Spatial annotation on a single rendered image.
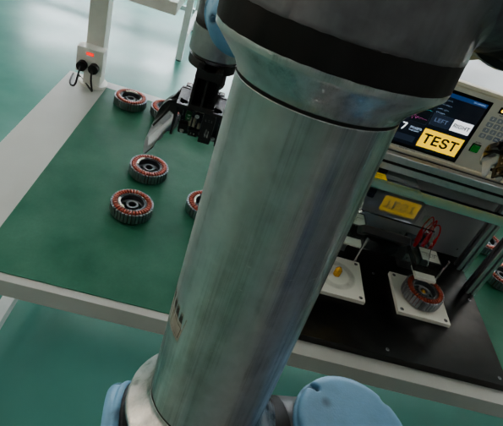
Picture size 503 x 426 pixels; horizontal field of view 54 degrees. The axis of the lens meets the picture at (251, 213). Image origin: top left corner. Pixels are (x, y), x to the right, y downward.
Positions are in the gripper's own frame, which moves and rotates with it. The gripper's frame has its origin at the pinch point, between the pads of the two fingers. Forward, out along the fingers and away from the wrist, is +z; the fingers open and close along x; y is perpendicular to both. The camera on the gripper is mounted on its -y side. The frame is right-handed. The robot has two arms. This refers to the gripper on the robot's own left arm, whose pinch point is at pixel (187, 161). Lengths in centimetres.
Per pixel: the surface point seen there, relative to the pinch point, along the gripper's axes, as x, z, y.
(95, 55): -39, 26, -89
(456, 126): 59, -7, -36
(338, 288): 45, 37, -18
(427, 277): 70, 32, -26
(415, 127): 50, -3, -36
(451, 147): 61, -1, -36
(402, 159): 50, 4, -33
